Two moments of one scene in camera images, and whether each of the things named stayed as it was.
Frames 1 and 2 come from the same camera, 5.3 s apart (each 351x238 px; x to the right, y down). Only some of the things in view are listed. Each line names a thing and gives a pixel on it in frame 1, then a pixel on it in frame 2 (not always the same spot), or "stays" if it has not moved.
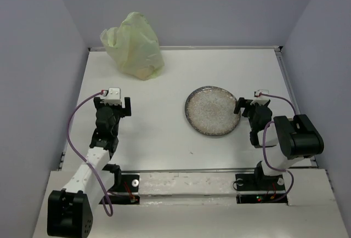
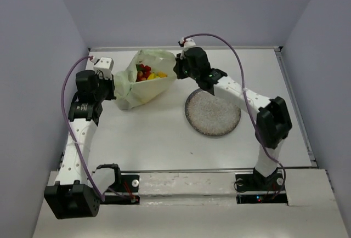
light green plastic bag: (135, 47) -> (148, 78)
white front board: (203, 204) stays
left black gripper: (98, 103) -> (100, 78)
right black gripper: (241, 103) -> (180, 58)
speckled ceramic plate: (210, 110) stays
